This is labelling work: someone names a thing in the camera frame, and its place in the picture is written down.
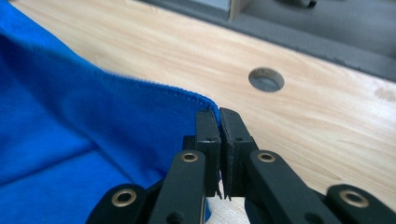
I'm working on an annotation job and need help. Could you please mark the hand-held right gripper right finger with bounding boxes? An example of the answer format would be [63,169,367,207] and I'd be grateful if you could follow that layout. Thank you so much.
[219,107,260,201]

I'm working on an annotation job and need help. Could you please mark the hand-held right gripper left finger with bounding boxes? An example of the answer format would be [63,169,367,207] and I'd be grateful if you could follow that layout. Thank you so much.
[182,108,224,199]

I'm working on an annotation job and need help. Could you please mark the blue towel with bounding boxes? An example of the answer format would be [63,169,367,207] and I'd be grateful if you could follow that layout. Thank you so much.
[0,0,222,224]

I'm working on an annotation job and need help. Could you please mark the dark rounded object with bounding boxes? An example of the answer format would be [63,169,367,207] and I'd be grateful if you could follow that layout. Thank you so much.
[278,0,318,9]

